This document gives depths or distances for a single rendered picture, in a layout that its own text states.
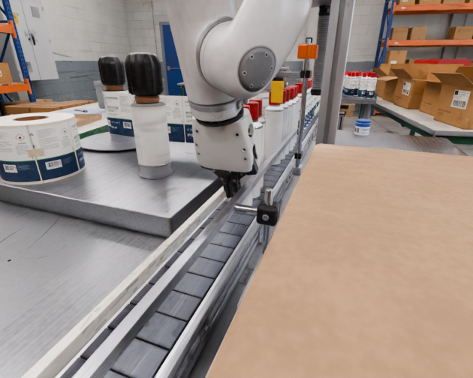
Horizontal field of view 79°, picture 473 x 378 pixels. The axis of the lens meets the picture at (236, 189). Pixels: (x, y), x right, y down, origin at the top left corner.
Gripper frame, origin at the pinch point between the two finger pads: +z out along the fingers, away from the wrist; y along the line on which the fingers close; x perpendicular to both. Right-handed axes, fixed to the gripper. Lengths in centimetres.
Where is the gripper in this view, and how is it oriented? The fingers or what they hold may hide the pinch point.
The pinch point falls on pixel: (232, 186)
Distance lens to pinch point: 54.2
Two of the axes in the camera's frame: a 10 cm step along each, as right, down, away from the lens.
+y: -9.4, -1.4, 3.2
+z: 1.2, 7.3, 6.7
